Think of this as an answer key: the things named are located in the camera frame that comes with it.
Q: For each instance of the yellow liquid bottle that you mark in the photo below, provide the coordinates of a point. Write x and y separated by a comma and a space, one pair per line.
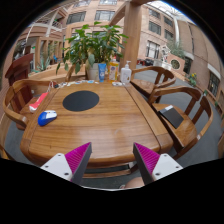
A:
113, 70

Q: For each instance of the spiky green agave plant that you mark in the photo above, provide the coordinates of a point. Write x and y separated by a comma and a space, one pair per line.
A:
42, 65

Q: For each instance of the blue squeeze tube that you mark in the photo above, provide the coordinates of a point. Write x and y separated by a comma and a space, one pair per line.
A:
102, 71

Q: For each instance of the empty wooden armchair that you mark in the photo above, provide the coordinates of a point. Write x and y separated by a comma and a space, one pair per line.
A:
146, 86

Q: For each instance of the wooden armchair with dark notebook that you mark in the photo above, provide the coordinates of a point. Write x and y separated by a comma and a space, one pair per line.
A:
186, 133

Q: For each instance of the white outdoor sculpture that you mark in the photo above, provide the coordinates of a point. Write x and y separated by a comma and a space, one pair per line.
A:
165, 53

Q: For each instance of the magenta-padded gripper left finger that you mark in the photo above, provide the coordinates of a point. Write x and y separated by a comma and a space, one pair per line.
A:
58, 165

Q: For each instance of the wooden chair behind plant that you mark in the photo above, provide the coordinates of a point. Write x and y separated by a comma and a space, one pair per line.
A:
70, 74

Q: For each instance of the leafy plant in white pot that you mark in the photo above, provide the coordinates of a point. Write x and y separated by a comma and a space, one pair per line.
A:
93, 46

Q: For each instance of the clear plastic tissue packet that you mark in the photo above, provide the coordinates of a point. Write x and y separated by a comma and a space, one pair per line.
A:
117, 84

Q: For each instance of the blue and white computer mouse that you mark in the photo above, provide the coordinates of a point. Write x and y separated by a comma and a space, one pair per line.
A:
46, 118

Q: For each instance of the red paper shopping bag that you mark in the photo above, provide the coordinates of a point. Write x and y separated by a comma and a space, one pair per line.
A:
38, 101

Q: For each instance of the dark notebook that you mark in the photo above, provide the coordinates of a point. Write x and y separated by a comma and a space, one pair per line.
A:
171, 116

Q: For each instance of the round dark grey mouse pad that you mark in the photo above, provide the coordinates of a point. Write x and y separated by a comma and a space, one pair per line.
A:
81, 101

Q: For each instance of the wooden armchair with red bag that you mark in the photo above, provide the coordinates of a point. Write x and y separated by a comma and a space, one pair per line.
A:
16, 96

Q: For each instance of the white pump bottle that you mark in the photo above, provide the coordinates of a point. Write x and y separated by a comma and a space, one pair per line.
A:
125, 75

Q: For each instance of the dark red wooden lectern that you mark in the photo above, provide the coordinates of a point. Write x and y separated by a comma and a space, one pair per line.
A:
18, 70

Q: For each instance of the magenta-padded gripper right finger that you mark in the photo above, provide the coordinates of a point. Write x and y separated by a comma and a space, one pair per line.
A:
165, 166

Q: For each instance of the small blue sticker card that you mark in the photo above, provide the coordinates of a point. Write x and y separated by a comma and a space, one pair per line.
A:
90, 81

